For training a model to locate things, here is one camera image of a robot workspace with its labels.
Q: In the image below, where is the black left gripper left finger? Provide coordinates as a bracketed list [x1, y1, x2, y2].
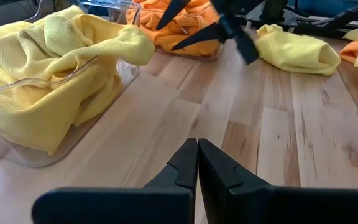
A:
[31, 138, 198, 224]

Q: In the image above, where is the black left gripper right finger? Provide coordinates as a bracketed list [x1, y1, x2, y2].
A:
[198, 138, 358, 224]

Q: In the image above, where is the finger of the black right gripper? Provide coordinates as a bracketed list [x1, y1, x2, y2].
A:
[170, 22, 228, 50]
[155, 0, 192, 31]

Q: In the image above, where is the clear plastic basket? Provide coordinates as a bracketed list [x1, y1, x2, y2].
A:
[0, 0, 142, 169]
[126, 0, 225, 62]

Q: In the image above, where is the orange microfiber towel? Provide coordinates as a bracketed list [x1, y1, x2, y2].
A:
[339, 40, 358, 65]
[154, 21, 222, 57]
[126, 0, 220, 32]

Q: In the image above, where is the black aluminium table frame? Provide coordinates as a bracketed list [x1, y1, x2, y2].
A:
[234, 0, 358, 40]

